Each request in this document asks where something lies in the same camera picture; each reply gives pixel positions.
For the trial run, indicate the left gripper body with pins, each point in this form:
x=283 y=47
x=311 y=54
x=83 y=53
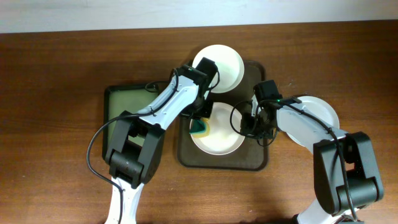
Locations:
x=201 y=108

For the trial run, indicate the black water tray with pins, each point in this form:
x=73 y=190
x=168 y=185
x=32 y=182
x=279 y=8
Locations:
x=121 y=100

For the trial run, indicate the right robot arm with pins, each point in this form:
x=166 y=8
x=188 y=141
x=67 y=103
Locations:
x=345 y=169

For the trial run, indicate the green yellow sponge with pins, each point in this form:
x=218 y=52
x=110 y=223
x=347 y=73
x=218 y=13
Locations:
x=199 y=128

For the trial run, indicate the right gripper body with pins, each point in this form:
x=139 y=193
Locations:
x=256 y=127

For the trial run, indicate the large brown serving tray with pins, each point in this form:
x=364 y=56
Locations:
x=250 y=156

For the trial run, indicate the white plate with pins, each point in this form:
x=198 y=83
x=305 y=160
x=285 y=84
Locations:
x=320 y=112
x=223 y=139
x=230 y=66

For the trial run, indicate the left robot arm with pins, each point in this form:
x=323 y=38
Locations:
x=129 y=176

